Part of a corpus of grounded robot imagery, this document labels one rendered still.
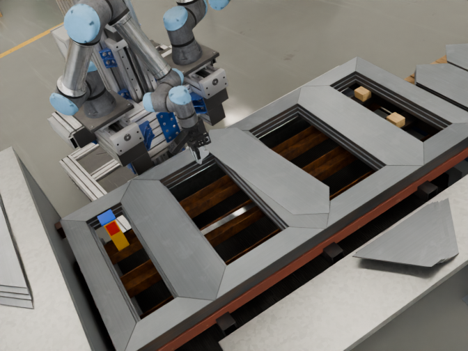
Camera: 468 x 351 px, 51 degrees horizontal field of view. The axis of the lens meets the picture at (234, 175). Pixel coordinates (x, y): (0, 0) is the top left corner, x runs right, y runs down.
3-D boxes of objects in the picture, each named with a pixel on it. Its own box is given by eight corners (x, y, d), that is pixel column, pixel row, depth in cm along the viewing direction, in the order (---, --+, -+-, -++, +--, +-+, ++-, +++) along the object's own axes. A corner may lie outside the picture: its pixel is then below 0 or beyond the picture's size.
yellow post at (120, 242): (132, 249, 205) (115, 219, 192) (122, 255, 204) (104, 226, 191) (128, 242, 208) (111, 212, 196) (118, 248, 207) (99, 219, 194)
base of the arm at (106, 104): (79, 111, 225) (69, 92, 218) (107, 94, 230) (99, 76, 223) (93, 122, 215) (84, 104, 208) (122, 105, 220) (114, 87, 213)
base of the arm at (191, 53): (166, 59, 241) (160, 41, 235) (191, 45, 247) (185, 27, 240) (184, 68, 231) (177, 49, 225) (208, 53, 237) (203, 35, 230)
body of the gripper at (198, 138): (212, 144, 199) (204, 120, 191) (193, 154, 197) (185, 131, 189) (203, 135, 205) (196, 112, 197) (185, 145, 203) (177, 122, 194)
